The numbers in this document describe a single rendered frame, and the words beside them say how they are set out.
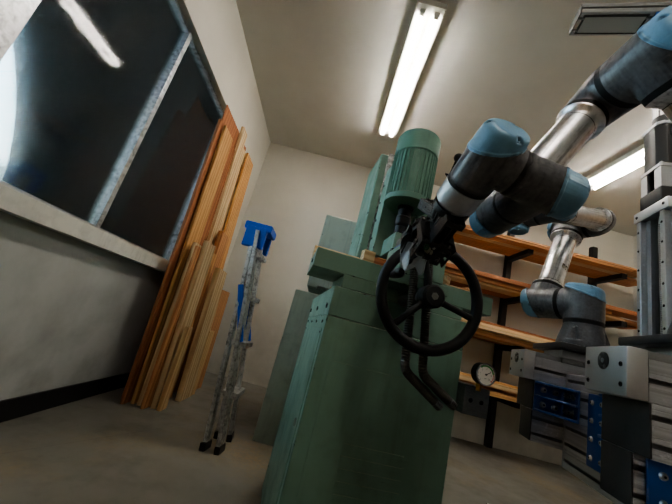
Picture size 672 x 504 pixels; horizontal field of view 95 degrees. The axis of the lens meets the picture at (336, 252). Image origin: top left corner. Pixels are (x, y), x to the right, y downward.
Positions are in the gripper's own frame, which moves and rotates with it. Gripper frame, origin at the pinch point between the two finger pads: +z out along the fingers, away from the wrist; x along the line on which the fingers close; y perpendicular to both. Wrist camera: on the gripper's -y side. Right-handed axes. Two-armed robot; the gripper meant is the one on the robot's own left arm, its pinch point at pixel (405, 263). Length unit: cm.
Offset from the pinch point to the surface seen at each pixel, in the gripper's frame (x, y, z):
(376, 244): 4, -40, 33
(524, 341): 200, -112, 161
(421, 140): 8, -66, -2
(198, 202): -100, -108, 105
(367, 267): -3.3, -13.5, 19.3
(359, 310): -2.7, -1.9, 25.9
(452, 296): 26.0, -12.4, 20.0
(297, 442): -11, 31, 44
